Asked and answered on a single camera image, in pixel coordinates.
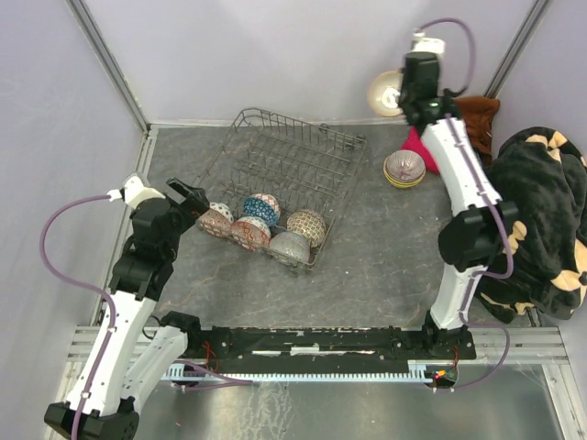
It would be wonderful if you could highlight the red diamond pattern bowl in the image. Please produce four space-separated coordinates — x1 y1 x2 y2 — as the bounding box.
198 202 234 237

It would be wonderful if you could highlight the cream bowl orange rim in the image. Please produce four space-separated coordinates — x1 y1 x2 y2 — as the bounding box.
368 70 403 117

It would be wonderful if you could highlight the red geometric pattern bowl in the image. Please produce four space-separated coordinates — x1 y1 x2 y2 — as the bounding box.
231 215 271 251

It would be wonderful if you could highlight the blue triangle pattern bowl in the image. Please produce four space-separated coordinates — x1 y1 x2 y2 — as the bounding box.
243 193 281 227

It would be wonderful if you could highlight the purple striped bowl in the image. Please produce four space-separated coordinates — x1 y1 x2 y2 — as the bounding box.
384 150 426 181

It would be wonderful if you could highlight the grey wire dish rack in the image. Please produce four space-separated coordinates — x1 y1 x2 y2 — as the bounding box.
183 107 368 279

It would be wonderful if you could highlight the orange flower leaf bowl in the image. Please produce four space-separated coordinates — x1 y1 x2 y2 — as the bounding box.
383 169 426 188

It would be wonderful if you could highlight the yellow rim blue pattern bowl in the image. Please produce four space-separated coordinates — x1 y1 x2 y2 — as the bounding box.
388 179 423 189

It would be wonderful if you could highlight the grey hexagon pattern bowl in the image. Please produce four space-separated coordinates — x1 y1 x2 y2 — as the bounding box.
270 231 310 266

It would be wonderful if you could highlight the brown dotted pattern bowl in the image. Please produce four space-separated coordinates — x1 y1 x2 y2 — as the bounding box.
286 209 327 248

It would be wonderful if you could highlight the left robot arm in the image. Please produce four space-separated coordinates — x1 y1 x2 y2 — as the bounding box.
39 175 210 439

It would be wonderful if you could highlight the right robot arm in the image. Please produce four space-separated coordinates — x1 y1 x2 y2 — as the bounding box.
399 51 518 358

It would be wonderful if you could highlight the pink cloth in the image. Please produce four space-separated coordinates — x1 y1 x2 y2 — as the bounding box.
401 126 439 175

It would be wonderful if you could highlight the brown cloth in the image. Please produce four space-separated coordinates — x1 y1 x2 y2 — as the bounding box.
455 96 500 166

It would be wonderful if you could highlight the black flower blanket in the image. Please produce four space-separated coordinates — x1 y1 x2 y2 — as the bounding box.
475 126 586 324

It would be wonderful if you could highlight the black base bar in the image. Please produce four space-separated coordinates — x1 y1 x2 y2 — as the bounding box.
158 312 476 373

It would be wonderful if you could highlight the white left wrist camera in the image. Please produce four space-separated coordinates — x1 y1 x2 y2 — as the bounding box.
106 173 165 209

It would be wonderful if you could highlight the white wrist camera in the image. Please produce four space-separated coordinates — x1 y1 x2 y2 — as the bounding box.
410 30 446 58
106 173 165 209

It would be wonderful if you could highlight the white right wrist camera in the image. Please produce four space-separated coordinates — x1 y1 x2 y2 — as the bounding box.
410 30 446 58

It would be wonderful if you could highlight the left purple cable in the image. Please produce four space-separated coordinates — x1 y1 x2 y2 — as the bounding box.
39 194 121 440

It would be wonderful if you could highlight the light blue cable duct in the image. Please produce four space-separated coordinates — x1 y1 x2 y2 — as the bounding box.
161 363 458 384

